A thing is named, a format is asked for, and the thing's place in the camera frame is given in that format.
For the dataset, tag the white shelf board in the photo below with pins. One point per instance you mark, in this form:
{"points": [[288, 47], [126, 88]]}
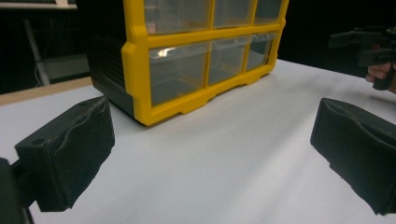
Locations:
{"points": [[34, 4]]}

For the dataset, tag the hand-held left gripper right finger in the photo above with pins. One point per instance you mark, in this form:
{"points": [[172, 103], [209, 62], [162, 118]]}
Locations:
{"points": [[358, 149]]}

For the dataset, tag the yellow black drawer cabinet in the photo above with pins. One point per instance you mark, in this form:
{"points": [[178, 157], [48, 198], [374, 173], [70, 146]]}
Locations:
{"points": [[174, 71]]}

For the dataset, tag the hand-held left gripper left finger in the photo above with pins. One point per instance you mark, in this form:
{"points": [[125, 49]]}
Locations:
{"points": [[68, 155]]}

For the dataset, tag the grey metal stand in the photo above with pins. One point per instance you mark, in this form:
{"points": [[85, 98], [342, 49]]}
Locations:
{"points": [[36, 53]]}

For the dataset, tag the wooden table edge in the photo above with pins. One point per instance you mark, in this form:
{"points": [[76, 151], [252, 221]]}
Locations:
{"points": [[43, 90]]}

